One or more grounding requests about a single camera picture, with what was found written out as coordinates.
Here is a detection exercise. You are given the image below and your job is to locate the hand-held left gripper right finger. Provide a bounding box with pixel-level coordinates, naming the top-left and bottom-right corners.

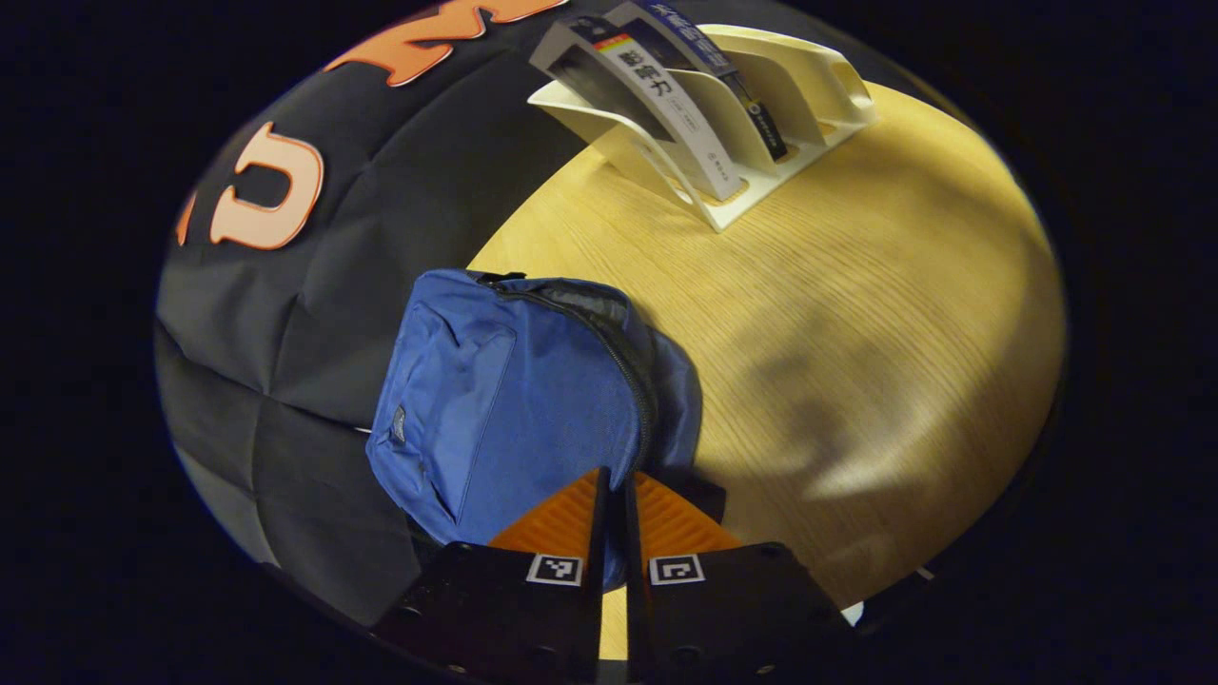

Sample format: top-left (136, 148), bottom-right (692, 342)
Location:
top-left (623, 470), bottom-right (854, 682)

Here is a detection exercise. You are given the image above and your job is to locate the white spine book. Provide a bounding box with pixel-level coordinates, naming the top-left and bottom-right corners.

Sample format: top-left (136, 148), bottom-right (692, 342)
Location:
top-left (530, 14), bottom-right (749, 203)

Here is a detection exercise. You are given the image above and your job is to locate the white bookshelf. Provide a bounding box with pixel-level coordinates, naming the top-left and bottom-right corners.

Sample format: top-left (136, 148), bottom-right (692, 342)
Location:
top-left (528, 24), bottom-right (877, 233)

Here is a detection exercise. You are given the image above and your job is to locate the black backdrop cloth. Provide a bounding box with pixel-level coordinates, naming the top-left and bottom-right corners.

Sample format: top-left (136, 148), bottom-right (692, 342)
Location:
top-left (157, 0), bottom-right (610, 629)

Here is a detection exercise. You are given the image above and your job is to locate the blue schoolbag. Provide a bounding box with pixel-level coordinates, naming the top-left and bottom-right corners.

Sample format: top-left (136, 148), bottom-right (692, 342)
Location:
top-left (366, 269), bottom-right (729, 591)

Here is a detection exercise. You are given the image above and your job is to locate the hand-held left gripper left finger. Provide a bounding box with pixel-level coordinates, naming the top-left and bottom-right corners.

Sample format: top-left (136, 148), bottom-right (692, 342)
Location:
top-left (371, 466), bottom-right (611, 682)

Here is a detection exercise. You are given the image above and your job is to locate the blue cover book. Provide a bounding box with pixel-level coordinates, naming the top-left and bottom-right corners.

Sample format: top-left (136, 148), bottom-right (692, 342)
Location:
top-left (609, 0), bottom-right (791, 163)

